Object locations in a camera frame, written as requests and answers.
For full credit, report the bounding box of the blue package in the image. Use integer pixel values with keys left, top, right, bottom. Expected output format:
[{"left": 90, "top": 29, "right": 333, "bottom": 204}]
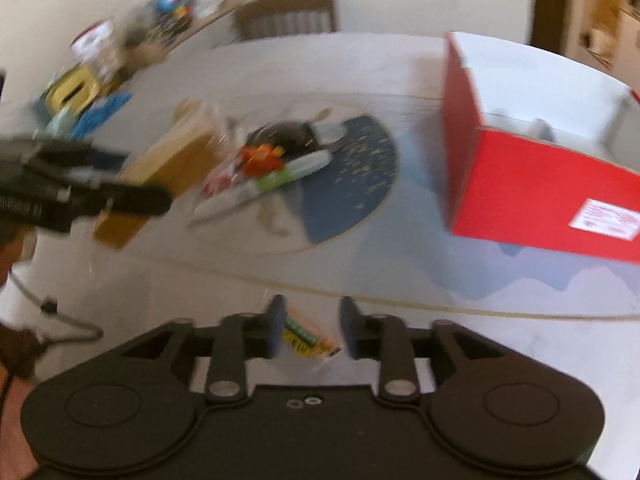
[{"left": 149, "top": 0, "right": 197, "bottom": 28}]

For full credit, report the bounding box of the green white marker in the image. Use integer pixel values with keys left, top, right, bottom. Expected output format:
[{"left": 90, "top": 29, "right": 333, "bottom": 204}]
[{"left": 250, "top": 151, "right": 334, "bottom": 192}]

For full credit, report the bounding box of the wooden shelf unit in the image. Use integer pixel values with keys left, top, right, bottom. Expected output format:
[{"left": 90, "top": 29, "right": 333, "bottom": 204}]
[{"left": 575, "top": 0, "right": 640, "bottom": 72}]

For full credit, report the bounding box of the cotton swab bag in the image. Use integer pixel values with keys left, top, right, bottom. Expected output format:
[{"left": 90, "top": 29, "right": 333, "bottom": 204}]
[{"left": 94, "top": 102, "right": 237, "bottom": 252}]

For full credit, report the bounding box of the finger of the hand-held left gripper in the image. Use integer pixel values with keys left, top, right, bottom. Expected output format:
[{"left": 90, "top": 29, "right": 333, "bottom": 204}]
[{"left": 106, "top": 183, "right": 174, "bottom": 218}]

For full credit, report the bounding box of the wooden chair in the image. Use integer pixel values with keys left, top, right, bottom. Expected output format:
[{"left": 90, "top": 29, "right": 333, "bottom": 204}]
[{"left": 235, "top": 0, "right": 339, "bottom": 42}]

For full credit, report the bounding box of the white tube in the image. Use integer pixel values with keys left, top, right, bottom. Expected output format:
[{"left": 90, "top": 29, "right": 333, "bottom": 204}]
[{"left": 191, "top": 180, "right": 272, "bottom": 224}]

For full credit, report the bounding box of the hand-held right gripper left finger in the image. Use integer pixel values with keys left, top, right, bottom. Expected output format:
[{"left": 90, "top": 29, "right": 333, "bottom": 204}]
[{"left": 122, "top": 295, "right": 288, "bottom": 403}]

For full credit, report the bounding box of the silver round tin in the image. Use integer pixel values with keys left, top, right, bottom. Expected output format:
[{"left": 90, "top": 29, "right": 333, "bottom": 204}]
[{"left": 312, "top": 119, "right": 347, "bottom": 142}]

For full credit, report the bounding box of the blue cloth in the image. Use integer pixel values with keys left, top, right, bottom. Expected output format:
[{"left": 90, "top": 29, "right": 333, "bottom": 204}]
[{"left": 70, "top": 91, "right": 132, "bottom": 139}]

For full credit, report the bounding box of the red white box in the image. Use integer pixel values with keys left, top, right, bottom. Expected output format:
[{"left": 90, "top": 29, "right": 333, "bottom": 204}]
[{"left": 70, "top": 19, "right": 114, "bottom": 61}]

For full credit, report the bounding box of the pink packet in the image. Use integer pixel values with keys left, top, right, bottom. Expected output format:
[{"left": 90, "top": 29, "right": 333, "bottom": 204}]
[{"left": 202, "top": 170, "right": 236, "bottom": 199}]

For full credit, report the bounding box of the black round object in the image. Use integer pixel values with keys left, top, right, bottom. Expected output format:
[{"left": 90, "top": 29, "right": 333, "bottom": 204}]
[{"left": 246, "top": 120, "right": 321, "bottom": 155}]

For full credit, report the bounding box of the black cable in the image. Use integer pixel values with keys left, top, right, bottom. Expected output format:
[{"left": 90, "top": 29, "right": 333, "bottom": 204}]
[{"left": 9, "top": 264, "right": 104, "bottom": 347}]

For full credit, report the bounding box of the orange toy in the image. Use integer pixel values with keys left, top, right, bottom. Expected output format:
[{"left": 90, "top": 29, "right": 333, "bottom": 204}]
[{"left": 237, "top": 143, "right": 287, "bottom": 177}]

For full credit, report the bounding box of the red cardboard box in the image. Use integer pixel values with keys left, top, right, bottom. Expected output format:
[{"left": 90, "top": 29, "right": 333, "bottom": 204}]
[{"left": 440, "top": 31, "right": 640, "bottom": 264}]

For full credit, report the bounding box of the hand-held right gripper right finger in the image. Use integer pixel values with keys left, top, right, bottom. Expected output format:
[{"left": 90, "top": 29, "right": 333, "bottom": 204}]
[{"left": 340, "top": 297, "right": 503, "bottom": 403}]

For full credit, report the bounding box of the yellow green snack packet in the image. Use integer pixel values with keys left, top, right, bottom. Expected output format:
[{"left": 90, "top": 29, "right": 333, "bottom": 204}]
[{"left": 282, "top": 310, "right": 344, "bottom": 361}]

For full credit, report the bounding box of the yellow tape dispenser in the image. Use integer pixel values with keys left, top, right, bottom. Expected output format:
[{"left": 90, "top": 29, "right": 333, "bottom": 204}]
[{"left": 41, "top": 66, "right": 102, "bottom": 112}]

